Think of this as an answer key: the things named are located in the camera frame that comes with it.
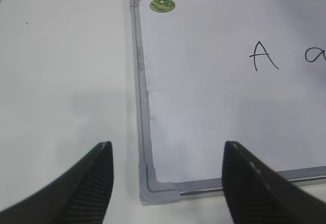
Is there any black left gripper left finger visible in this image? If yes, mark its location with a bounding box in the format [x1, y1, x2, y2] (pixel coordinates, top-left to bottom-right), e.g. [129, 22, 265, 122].
[1, 142, 113, 223]

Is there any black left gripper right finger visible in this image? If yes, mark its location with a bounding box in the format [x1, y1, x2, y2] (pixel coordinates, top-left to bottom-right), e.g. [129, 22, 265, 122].
[222, 141, 325, 223]

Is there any round green magnet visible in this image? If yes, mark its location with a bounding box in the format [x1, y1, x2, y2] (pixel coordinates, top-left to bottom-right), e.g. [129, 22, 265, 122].
[150, 0, 175, 13]

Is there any white board with grey frame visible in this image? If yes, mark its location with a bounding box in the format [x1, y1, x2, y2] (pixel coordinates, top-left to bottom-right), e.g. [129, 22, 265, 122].
[130, 0, 325, 205]

